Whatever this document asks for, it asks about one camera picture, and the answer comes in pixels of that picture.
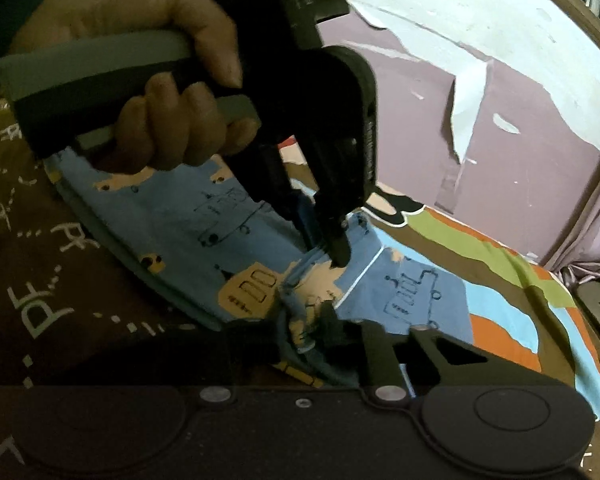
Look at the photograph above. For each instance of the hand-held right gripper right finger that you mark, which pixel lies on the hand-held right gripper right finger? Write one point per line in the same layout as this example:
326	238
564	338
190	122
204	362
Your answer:
340	332

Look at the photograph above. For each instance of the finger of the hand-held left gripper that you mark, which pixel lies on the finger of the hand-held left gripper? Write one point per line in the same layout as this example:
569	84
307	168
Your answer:
337	225
280	185

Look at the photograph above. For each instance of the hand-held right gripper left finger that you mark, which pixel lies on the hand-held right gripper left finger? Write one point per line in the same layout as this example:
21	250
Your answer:
252	342

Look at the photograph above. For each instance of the blue car print pants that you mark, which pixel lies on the blue car print pants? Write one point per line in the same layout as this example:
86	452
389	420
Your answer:
180	230

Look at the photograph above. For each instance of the person's left forearm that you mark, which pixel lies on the person's left forearm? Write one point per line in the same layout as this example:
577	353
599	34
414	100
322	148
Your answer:
10	5

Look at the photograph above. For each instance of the person's left hand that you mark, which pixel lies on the person's left hand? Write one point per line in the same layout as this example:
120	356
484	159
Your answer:
145	7

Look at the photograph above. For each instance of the brown printed blanket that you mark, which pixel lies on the brown printed blanket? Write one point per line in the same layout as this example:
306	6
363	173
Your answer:
500	270

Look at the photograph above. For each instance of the pink satin curtain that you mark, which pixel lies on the pink satin curtain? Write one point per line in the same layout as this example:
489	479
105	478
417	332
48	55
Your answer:
595	220

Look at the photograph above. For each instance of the wooden frame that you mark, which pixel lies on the wooden frame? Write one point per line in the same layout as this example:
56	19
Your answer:
555	0

